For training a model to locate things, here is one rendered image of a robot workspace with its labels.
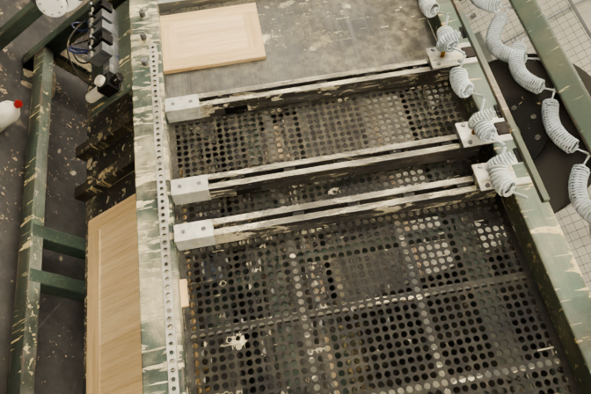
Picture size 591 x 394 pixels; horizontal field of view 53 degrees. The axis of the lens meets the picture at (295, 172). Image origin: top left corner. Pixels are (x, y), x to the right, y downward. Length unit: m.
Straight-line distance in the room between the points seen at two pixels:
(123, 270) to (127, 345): 0.30
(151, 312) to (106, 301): 0.58
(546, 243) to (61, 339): 1.93
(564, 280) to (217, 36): 1.57
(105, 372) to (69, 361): 0.40
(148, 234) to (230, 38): 0.92
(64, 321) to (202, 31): 1.36
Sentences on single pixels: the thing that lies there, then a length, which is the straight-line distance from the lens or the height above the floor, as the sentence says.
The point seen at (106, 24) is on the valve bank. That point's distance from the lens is 2.56.
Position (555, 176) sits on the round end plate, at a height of 1.95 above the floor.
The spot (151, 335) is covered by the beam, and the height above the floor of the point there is 0.84.
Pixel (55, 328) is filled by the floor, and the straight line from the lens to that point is 2.74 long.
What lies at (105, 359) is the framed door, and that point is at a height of 0.35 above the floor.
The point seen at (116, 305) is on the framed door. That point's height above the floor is 0.42.
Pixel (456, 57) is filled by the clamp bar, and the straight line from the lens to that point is 2.32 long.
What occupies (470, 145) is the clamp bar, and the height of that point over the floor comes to 1.79.
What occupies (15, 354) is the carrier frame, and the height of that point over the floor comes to 0.14.
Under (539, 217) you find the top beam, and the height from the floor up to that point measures 1.89.
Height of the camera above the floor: 2.11
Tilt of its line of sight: 25 degrees down
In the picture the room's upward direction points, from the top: 62 degrees clockwise
